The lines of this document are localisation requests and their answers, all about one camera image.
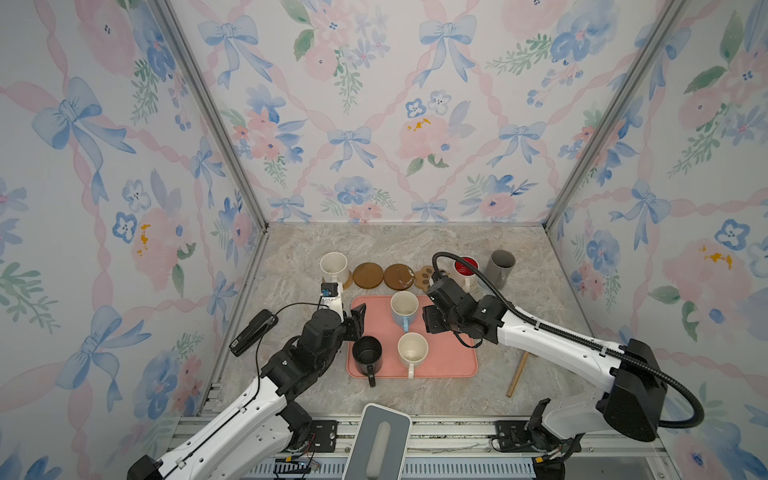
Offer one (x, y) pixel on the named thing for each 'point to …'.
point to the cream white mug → (412, 351)
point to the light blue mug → (404, 306)
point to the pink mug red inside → (465, 275)
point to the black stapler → (254, 331)
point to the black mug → (367, 354)
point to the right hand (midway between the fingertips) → (432, 314)
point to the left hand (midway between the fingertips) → (357, 305)
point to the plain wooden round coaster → (367, 275)
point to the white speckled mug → (334, 267)
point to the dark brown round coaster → (398, 277)
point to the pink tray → (447, 357)
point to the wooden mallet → (517, 374)
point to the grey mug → (499, 267)
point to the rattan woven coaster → (349, 280)
